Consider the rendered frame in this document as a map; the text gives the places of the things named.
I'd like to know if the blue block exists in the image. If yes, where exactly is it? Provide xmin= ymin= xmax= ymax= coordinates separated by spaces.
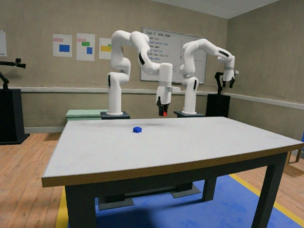
xmin=133 ymin=127 xmax=142 ymax=133

